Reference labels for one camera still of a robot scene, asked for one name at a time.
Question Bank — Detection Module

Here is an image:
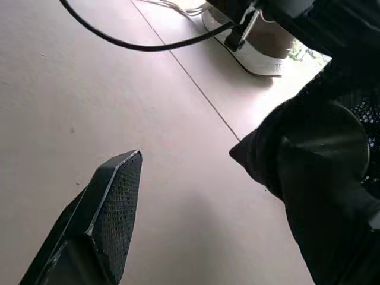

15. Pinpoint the black mesh drawstring pouch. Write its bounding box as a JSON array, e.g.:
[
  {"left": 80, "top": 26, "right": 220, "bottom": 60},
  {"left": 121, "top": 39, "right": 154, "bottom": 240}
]
[{"left": 249, "top": 58, "right": 380, "bottom": 208}]

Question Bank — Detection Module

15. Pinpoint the black robot body part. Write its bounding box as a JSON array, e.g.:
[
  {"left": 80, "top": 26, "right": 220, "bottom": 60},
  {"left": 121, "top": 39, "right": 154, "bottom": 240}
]
[{"left": 206, "top": 0, "right": 380, "bottom": 60}]

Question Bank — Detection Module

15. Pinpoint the white sneaker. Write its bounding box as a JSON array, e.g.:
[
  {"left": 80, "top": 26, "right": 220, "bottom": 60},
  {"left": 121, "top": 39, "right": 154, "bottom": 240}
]
[{"left": 166, "top": 0, "right": 293, "bottom": 78}]

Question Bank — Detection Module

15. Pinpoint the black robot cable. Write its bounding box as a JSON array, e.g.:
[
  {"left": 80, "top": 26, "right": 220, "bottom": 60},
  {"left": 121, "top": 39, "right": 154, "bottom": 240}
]
[{"left": 59, "top": 0, "right": 249, "bottom": 53}]

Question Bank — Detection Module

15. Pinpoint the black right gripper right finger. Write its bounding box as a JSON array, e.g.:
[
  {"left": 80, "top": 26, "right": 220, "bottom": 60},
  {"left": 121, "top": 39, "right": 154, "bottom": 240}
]
[{"left": 229, "top": 133, "right": 380, "bottom": 285}]

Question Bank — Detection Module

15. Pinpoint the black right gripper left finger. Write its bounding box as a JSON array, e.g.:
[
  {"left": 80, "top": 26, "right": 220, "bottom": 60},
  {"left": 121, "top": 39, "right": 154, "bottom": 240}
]
[{"left": 18, "top": 149, "right": 143, "bottom": 285}]

